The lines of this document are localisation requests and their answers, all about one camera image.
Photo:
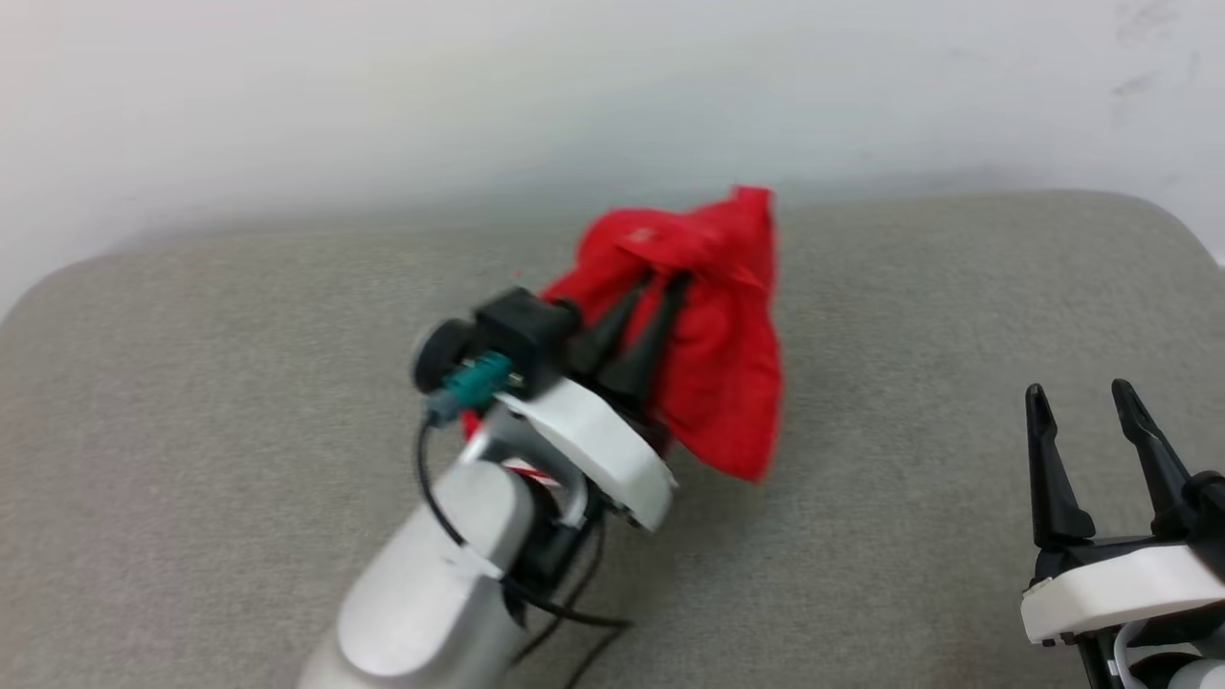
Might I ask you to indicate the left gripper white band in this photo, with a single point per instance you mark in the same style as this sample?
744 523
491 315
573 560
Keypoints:
612 450

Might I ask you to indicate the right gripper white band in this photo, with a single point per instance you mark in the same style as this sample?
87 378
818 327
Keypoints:
1120 584

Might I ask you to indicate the red garment with white stripes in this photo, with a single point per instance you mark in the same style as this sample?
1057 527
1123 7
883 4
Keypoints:
727 383

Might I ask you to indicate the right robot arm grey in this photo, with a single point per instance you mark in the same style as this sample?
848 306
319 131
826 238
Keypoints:
1196 675

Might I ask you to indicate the grey fabric sofa cushion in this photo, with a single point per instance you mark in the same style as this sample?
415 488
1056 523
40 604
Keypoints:
191 431

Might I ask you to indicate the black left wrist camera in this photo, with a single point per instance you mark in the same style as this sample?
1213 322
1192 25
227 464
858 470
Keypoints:
522 330

